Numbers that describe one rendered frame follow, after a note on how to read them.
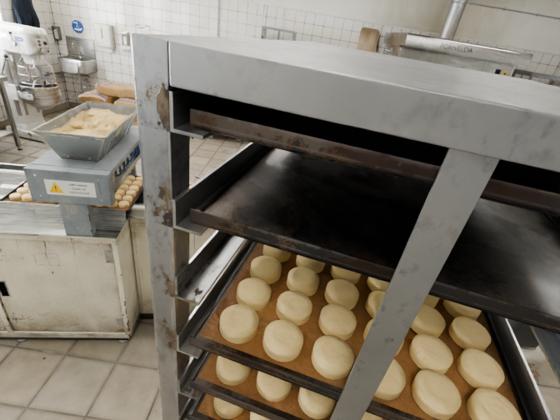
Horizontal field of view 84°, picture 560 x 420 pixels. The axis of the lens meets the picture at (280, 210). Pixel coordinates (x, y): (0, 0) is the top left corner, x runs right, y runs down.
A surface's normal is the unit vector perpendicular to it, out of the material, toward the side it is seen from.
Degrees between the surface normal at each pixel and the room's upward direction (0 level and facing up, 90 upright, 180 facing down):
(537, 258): 0
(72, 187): 90
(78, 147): 110
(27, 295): 90
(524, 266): 0
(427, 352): 0
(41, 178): 90
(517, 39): 90
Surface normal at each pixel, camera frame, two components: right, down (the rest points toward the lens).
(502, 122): -0.28, 0.45
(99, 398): 0.15, -0.85
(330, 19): -0.07, 0.50
